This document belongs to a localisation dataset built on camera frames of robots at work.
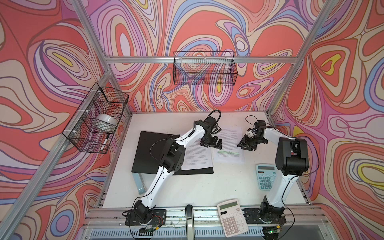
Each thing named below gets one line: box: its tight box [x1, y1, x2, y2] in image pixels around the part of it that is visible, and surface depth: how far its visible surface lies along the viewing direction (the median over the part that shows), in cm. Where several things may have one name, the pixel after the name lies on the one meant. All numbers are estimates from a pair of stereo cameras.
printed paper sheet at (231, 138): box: [217, 127, 244, 151], surface depth 106 cm
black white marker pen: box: [100, 134, 110, 151], surface depth 74 cm
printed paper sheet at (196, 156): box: [181, 141, 213, 170], surface depth 95 cm
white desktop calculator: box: [217, 199, 249, 238], surface depth 73 cm
